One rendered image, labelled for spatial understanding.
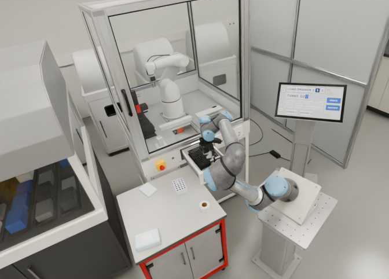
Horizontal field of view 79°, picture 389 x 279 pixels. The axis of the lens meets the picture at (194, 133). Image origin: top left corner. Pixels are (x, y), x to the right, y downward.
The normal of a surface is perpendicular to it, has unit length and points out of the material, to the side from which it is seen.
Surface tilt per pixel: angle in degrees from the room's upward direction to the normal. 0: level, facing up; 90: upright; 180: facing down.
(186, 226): 0
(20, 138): 69
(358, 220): 0
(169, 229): 0
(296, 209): 42
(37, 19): 90
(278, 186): 36
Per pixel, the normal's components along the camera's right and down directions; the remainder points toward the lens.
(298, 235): -0.12, -0.82
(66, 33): 0.40, 0.47
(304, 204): -0.59, -0.30
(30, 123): 0.37, 0.14
